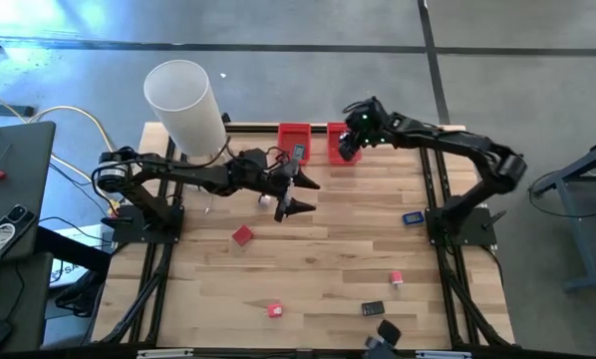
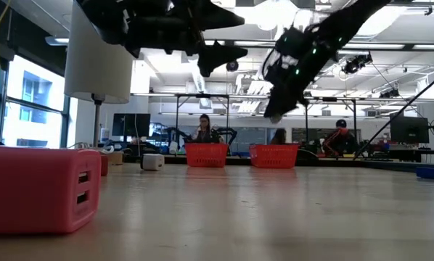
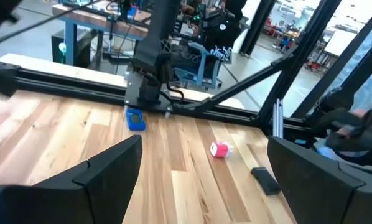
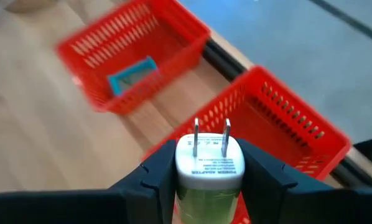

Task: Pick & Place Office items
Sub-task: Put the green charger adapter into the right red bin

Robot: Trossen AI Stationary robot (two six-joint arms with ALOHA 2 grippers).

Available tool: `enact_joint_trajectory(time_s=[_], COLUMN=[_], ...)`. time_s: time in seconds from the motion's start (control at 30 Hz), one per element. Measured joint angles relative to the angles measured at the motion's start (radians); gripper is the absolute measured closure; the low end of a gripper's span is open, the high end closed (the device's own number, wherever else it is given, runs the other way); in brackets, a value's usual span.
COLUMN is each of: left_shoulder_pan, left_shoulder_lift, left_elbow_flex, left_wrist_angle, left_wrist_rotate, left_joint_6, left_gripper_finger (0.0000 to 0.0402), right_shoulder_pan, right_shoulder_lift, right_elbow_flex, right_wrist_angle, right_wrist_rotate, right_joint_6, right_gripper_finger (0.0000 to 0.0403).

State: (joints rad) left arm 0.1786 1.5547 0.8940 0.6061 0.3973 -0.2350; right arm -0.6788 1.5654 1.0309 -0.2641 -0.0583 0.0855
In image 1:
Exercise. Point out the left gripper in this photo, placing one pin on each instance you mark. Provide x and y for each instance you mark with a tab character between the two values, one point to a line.
258	172

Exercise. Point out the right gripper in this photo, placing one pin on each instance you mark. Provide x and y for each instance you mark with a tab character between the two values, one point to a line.
365	124

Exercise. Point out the small silver white cube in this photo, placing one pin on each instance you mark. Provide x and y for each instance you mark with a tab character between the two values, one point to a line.
264	201

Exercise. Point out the red cube box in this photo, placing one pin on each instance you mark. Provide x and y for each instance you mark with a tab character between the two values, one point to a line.
242	236

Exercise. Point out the small blue device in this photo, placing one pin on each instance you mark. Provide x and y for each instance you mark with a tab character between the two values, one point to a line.
413	218

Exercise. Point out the pink USB charger cube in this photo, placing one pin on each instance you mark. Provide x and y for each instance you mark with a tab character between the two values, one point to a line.
274	310

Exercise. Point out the pink plug adapter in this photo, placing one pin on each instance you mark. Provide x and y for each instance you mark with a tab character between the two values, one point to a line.
396	277

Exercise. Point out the small black device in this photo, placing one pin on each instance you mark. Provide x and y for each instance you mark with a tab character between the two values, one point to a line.
373	308

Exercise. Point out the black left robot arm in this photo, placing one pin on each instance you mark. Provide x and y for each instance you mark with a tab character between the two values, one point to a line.
188	174

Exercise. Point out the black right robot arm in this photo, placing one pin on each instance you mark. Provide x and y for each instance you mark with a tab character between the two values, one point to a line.
452	144

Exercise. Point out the red plastic mesh basket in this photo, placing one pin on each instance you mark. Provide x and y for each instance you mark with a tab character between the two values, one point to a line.
334	144
288	134

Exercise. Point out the wooden lamp base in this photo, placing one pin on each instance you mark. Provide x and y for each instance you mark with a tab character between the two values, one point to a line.
203	160

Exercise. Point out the white cylindrical lamp shade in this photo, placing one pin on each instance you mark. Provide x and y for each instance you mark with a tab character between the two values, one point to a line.
188	109

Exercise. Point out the black handheld object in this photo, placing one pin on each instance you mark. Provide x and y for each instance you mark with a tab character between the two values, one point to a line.
388	333

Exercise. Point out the blue grey metal table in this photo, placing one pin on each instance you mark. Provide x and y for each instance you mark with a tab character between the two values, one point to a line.
577	167

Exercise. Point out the white printed box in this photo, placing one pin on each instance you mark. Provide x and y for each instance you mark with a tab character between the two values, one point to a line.
79	233

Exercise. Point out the dark grey side table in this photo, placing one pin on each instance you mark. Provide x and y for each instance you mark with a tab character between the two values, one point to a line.
19	159

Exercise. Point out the smartphone in clear case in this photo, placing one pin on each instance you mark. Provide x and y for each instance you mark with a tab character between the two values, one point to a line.
1	237

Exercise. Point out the black flat floor bar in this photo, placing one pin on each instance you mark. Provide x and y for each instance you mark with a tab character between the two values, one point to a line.
9	110

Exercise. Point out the black side desk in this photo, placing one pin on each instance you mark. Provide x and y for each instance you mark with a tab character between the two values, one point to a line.
14	299

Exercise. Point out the black aluminium table frame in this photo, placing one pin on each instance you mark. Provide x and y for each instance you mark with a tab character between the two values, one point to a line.
430	169

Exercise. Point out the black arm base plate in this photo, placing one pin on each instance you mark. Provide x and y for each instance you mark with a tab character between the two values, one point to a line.
477	234
128	232

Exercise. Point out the grey metal bracket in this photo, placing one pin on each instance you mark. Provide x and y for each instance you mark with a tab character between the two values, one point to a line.
163	354
442	355

